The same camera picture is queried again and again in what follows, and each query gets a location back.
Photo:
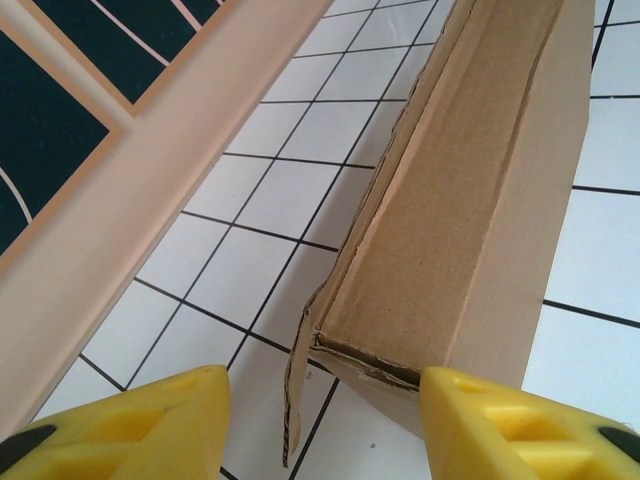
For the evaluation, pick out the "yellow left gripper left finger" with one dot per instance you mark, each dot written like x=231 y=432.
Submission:
x=165 y=430

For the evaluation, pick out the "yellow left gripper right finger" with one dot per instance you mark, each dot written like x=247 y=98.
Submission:
x=500 y=435

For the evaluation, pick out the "brown cardboard box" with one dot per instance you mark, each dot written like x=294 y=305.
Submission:
x=435 y=225

